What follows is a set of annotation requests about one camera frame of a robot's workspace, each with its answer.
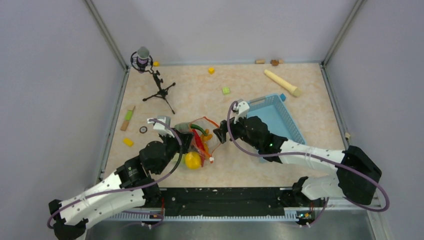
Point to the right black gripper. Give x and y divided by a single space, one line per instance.
221 131

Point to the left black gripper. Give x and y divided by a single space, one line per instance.
185 137

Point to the clear orange-zip bag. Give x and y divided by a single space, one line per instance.
207 124

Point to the red toy chili pepper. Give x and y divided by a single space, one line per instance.
198 143

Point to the green toy cucumber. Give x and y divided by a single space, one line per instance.
199 128

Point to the yellow toy lemon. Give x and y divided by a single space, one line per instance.
193 160

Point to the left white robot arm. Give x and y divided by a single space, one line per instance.
130 185

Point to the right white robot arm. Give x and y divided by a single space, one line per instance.
348 173

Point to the yellow block left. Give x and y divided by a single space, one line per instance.
128 142

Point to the green toy block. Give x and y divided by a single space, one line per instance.
226 90

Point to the green wooden knife toy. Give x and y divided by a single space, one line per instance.
127 118

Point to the light blue plastic basket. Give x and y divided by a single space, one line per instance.
273 112

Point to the yellow cube block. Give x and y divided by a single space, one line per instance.
211 70

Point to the blue toy block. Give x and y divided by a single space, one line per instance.
283 97

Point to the cork piece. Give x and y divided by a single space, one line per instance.
260 61

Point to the cream wooden rolling pin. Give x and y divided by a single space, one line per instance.
292 89

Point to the microphone on black tripod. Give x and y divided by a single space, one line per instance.
142 62

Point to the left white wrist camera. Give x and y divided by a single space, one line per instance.
161 124

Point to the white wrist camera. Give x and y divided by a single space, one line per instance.
161 124
241 109

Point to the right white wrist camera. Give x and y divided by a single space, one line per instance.
241 109

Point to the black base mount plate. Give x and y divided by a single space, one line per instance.
226 201

